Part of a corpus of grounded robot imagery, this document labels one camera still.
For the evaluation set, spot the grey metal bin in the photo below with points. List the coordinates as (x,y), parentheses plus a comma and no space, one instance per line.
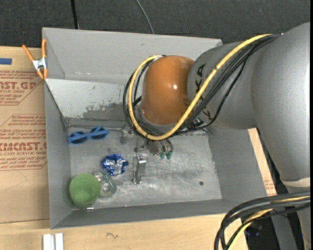
(172,176)

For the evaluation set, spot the green cup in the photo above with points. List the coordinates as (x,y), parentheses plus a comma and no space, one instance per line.
(84,190)

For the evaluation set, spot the blue sunglasses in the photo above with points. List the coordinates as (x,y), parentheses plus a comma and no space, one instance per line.
(99,134)

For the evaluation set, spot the brown cardboard board red print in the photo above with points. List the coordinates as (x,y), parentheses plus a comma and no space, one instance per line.
(18,191)

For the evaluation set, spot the blue and silver crumpled packet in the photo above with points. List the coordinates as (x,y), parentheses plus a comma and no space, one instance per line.
(114,164)

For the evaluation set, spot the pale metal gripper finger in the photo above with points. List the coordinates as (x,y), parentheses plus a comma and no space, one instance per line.
(124,135)
(138,167)

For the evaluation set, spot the clear glass thing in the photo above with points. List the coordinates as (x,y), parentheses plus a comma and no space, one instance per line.
(109,187)

